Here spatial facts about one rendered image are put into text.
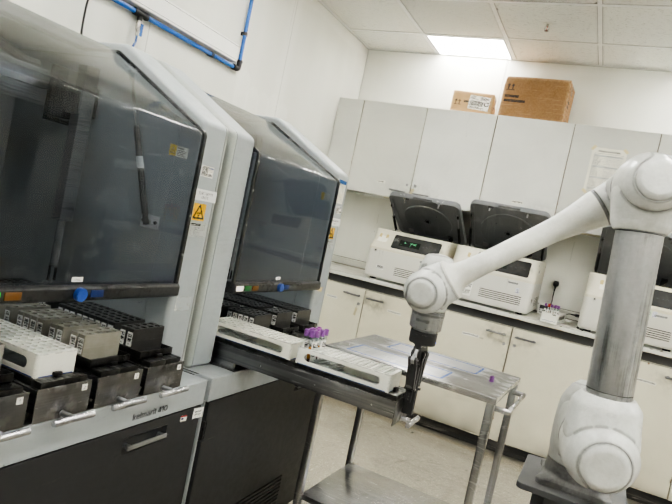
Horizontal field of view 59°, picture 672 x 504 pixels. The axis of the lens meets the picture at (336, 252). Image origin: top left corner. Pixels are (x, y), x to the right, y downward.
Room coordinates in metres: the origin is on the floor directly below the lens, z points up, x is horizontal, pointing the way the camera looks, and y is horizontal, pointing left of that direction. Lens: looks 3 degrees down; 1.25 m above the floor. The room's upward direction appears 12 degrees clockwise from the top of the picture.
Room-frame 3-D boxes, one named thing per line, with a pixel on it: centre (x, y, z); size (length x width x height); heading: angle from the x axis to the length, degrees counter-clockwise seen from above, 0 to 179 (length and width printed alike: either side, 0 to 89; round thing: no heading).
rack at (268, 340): (1.82, 0.18, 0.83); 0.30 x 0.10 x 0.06; 66
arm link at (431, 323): (1.61, -0.28, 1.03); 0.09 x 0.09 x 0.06
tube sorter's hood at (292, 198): (2.17, 0.39, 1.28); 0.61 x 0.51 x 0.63; 156
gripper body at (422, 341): (1.61, -0.28, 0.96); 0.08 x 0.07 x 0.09; 156
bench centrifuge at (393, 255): (4.32, -0.60, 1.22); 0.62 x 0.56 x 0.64; 154
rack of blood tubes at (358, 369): (1.69, -0.10, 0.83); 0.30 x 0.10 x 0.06; 66
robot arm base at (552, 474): (1.53, -0.74, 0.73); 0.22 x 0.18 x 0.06; 156
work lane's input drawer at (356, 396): (1.75, 0.02, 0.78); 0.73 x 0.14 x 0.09; 66
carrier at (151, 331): (1.49, 0.43, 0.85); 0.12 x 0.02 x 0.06; 156
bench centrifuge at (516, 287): (4.08, -1.13, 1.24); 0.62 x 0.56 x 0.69; 156
